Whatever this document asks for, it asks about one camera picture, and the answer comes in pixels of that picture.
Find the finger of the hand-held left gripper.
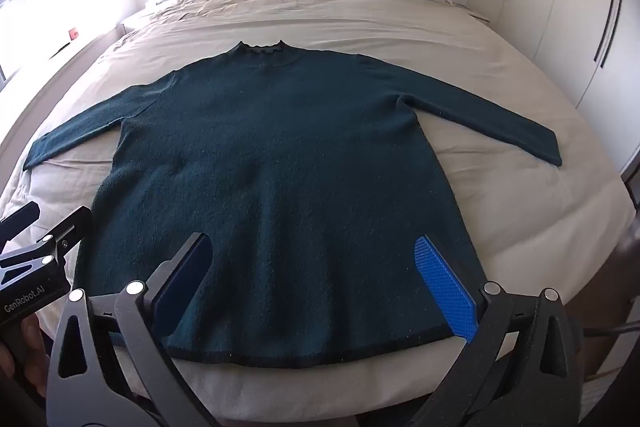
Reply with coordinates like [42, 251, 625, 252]
[0, 201, 41, 253]
[0, 206, 94, 290]

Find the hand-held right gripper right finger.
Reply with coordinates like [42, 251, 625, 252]
[407, 234, 593, 427]

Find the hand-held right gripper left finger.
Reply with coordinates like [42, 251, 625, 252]
[45, 232, 236, 427]

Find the dark green sweater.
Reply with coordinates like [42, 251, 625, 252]
[22, 39, 563, 369]

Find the person's left hand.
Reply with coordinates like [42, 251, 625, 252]
[17, 314, 49, 400]

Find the white nightstand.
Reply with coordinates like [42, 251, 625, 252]
[120, 0, 173, 35]

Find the bed with beige sheet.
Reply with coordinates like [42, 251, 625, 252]
[0, 0, 636, 427]

